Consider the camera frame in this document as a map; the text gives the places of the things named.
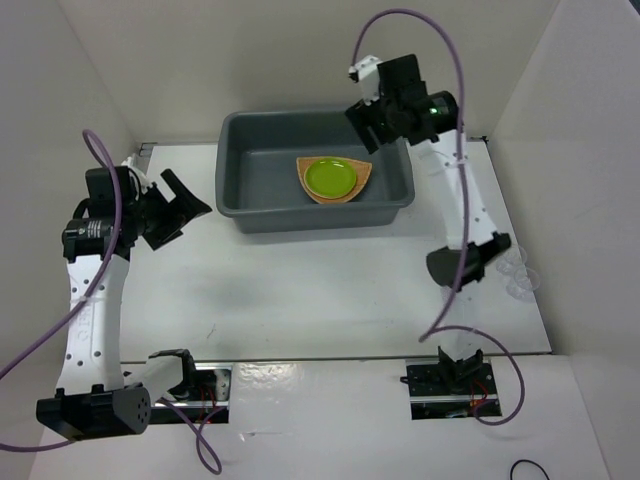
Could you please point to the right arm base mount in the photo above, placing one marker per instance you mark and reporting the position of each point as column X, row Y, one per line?
column 449, row 389

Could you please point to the aluminium table edge rail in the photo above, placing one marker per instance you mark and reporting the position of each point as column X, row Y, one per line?
column 146, row 149

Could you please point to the woven bamboo fan-shaped basket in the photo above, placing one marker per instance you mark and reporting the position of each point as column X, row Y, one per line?
column 363, row 170

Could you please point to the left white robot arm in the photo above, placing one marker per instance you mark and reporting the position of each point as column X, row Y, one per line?
column 94, row 399

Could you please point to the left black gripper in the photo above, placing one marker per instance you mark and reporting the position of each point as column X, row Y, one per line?
column 176, row 211

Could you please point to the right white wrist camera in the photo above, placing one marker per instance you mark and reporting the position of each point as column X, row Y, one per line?
column 365, row 74

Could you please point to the clear plastic cups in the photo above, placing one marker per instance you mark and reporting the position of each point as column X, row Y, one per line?
column 511, row 260

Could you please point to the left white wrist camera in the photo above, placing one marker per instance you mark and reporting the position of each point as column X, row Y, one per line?
column 135, row 167

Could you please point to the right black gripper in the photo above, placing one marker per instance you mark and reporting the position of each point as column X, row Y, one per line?
column 360, row 116

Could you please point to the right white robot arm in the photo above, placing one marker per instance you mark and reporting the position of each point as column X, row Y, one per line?
column 473, row 240

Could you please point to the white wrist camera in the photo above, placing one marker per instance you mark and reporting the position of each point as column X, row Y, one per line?
column 365, row 74
column 135, row 167

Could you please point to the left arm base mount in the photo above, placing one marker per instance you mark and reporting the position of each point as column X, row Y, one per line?
column 199, row 390

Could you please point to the grey plastic bin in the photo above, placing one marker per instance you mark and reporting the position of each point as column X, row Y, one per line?
column 257, row 182

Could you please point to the green plastic plate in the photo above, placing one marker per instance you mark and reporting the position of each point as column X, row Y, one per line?
column 330, row 178

